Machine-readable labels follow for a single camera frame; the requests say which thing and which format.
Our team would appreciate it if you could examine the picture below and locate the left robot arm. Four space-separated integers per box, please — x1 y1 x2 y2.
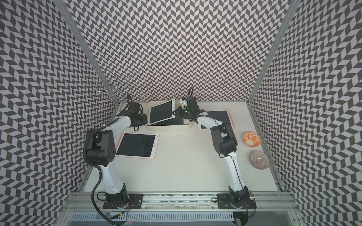
83 93 147 226

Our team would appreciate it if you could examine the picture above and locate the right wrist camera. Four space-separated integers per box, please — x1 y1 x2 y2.
180 99 188 108

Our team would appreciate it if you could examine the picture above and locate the pink writing tablet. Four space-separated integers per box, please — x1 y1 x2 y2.
195 110 235 130
116 132 160 159

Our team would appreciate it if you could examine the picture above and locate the orange patterned bowl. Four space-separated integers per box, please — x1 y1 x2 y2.
243 132 261 147

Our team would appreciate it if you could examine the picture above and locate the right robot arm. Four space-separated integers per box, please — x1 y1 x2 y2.
173 87 256 214

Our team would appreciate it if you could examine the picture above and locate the chrome wire stand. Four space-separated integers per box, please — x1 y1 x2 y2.
91 76 132 103

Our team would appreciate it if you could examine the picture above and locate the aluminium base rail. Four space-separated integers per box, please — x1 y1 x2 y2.
55 192 304 226

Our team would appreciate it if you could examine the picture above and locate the white plastic storage box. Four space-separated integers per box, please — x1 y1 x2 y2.
145 100 194 131

